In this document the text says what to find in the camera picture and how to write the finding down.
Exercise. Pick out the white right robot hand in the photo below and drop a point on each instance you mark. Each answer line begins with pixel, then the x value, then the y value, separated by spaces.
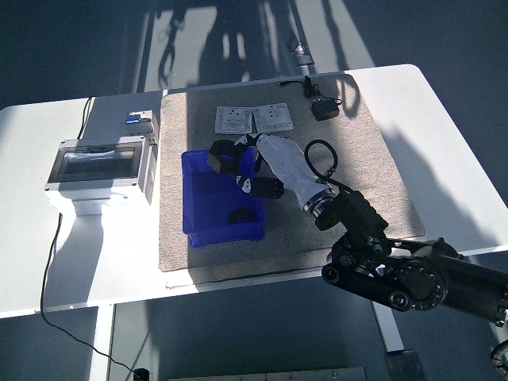
pixel 285 162

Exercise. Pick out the blue plastic box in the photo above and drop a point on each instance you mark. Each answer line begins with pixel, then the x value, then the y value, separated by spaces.
pixel 206 202

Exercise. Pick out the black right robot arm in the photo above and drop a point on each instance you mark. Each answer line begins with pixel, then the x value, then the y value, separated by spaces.
pixel 353 210

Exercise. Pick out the grey electrical distribution box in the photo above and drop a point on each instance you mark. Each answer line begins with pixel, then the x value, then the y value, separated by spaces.
pixel 95 162

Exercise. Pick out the black power adapter plug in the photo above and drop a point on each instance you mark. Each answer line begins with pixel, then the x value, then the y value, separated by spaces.
pixel 324 111

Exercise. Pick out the grey-brown mat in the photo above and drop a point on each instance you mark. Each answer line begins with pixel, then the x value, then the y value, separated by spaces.
pixel 357 158

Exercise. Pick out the circuit breaker with blue label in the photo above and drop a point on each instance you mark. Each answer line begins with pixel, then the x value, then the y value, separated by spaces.
pixel 137 118

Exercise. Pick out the white table leg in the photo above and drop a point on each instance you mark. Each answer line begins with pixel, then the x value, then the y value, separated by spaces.
pixel 101 345
pixel 391 337

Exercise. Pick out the grey table foot plate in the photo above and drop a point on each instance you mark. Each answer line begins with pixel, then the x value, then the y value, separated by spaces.
pixel 405 367

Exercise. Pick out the black plug on floor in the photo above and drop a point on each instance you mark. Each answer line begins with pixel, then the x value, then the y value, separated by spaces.
pixel 141 374

